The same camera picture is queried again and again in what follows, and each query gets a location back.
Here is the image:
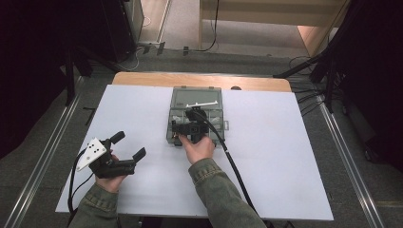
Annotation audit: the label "person's right hand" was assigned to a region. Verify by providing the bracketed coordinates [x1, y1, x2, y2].
[179, 134, 217, 165]

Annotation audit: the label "black power cable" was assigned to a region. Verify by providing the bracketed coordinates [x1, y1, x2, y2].
[196, 0, 221, 52]

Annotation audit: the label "black floor cables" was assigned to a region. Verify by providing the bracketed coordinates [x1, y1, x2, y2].
[288, 55, 328, 118]

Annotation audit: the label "white floor cable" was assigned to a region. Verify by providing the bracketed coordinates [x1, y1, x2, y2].
[119, 15, 152, 72]

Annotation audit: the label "thick black gripper cable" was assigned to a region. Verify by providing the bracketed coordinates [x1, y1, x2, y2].
[185, 107, 274, 228]

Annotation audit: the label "person's left hand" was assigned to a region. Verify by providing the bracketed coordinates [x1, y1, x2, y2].
[94, 173, 128, 194]

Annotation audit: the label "grey transparent compartment box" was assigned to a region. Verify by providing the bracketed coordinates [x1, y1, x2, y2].
[165, 85, 230, 147]

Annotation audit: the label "dark cabinet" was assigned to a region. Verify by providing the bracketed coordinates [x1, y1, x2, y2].
[101, 0, 145, 63]

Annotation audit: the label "light wooden desk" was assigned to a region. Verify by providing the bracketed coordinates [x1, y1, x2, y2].
[199, 0, 350, 58]

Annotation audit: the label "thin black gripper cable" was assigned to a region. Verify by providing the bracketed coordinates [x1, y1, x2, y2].
[67, 148, 96, 220]

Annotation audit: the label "white table cover sheet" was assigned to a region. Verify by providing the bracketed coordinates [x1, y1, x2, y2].
[55, 84, 335, 221]

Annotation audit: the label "black metal stand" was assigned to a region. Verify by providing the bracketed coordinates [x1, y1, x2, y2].
[63, 44, 122, 107]
[273, 0, 353, 113]

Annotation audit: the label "black curtain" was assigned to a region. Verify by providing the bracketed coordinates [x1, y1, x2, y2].
[332, 0, 403, 172]
[0, 0, 106, 160]

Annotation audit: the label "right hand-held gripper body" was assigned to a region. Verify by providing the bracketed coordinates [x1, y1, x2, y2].
[171, 100, 220, 144]

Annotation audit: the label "metal floor rail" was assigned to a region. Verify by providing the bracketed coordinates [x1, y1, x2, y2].
[3, 94, 81, 228]
[317, 94, 386, 228]

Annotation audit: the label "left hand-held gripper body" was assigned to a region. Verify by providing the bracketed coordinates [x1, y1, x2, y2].
[75, 137, 137, 180]

